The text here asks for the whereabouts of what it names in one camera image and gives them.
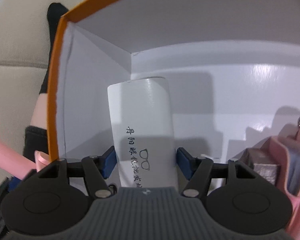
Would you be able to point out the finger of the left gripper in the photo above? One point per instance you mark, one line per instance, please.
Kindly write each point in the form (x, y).
(5, 187)

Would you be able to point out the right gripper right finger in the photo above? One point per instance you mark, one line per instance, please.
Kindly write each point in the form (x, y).
(199, 173)

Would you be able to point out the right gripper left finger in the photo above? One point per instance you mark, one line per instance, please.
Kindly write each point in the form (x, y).
(94, 170)

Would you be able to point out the pink handheld fan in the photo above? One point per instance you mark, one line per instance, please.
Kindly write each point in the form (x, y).
(18, 165)

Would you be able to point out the white glasses case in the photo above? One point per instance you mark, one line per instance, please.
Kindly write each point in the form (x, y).
(142, 128)

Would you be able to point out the left leg black sock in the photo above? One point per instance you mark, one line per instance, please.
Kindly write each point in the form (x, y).
(36, 132)

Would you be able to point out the orange cardboard box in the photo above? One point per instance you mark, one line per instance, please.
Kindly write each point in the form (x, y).
(232, 66)

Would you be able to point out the beige sofa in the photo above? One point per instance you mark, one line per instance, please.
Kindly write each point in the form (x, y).
(87, 66)

